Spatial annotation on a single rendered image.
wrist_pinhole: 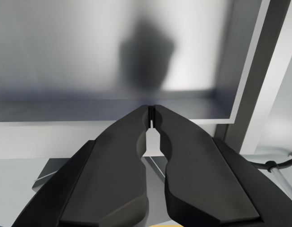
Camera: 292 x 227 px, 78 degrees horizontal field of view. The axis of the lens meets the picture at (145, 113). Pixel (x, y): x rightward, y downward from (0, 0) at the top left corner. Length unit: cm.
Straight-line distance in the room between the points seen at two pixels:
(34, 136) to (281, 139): 160
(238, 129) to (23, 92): 18
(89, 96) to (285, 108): 141
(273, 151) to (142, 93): 160
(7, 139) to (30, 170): 159
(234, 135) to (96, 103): 12
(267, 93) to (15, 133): 24
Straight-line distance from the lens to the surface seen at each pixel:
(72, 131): 19
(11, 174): 196
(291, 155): 182
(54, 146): 21
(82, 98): 17
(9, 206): 238
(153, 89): 15
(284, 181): 155
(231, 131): 17
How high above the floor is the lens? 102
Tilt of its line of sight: 58 degrees down
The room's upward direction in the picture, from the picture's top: 180 degrees clockwise
